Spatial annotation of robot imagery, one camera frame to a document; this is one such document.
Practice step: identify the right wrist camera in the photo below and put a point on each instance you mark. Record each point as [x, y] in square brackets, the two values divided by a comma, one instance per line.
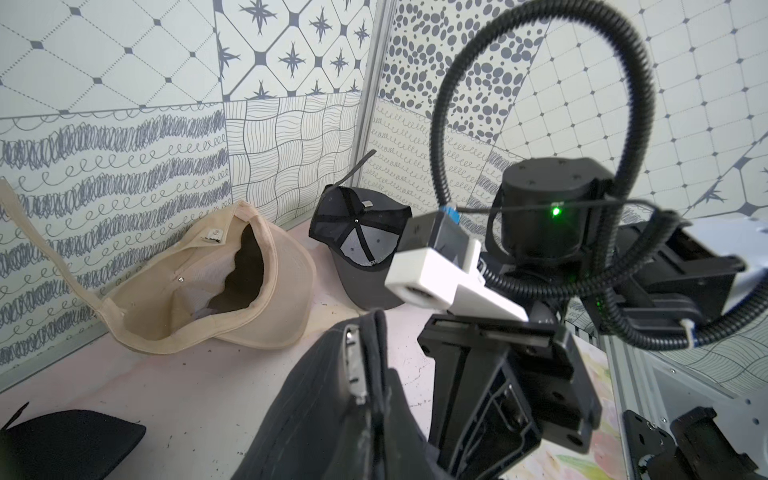
[435, 267]

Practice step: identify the dark grey baseball cap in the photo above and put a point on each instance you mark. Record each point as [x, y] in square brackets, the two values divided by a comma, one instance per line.
[362, 229]

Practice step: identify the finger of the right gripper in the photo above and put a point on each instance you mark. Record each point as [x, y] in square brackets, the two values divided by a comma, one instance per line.
[447, 396]
[489, 424]

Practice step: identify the aluminium front rail frame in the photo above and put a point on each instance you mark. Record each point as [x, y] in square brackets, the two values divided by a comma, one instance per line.
[660, 390]

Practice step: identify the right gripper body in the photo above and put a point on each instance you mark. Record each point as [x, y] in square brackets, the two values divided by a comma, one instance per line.
[545, 360]

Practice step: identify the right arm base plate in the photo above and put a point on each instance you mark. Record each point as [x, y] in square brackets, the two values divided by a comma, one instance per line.
[694, 448]

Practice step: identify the beige baseball cap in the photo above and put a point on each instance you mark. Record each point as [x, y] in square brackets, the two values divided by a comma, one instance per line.
[233, 276]

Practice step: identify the black cap with white logo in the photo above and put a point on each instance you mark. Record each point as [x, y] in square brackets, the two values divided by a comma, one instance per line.
[70, 444]

